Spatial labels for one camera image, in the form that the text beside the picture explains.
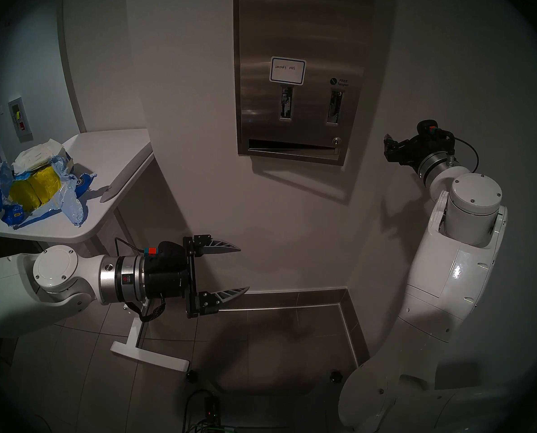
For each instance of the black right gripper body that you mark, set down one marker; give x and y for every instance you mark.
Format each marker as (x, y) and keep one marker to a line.
(408, 150)

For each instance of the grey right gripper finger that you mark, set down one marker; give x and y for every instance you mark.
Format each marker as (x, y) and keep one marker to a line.
(392, 139)
(389, 156)

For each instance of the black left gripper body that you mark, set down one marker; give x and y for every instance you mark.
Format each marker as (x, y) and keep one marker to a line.
(169, 278)

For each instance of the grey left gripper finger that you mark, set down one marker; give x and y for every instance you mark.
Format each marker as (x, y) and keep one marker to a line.
(218, 299)
(214, 245)

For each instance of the stainless steel dispenser door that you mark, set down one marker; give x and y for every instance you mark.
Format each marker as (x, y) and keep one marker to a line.
(295, 30)

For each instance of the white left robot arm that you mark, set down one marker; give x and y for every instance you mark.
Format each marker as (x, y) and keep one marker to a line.
(47, 283)

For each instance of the grey robot base platform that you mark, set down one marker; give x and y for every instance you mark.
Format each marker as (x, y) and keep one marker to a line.
(268, 412)

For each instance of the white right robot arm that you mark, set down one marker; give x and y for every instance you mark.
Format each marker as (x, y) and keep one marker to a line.
(449, 274)

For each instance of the chrome dispenser push lever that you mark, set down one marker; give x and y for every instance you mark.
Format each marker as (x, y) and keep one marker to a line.
(335, 107)
(286, 102)

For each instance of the stainless steel dispenser cabinet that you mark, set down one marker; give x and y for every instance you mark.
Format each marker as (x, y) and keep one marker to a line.
(236, 76)

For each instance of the black star knob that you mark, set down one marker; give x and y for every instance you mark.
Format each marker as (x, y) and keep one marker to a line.
(192, 376)
(336, 376)

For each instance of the black electronics box red light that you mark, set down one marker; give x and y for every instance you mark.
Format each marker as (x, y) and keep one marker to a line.
(212, 409)

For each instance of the torn blue plastic pad package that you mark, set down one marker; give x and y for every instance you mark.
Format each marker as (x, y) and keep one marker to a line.
(70, 202)

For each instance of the white label with blue border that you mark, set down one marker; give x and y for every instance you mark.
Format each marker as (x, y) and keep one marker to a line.
(287, 70)

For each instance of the white overbed table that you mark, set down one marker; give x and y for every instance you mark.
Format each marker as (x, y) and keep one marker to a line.
(110, 152)

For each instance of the small yellow blue carton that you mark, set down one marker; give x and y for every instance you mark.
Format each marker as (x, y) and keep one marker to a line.
(68, 161)

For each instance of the yellow wrapped pad pack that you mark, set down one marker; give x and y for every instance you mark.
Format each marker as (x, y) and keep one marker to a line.
(34, 188)

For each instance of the white sanitary pad stack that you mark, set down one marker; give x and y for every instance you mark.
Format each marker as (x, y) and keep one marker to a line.
(36, 154)

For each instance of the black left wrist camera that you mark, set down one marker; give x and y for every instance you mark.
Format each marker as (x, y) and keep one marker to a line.
(164, 254)

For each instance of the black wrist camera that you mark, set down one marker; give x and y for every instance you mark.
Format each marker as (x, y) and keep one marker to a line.
(428, 129)
(164, 254)

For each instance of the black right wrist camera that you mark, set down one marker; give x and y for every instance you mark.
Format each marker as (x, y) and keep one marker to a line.
(428, 129)

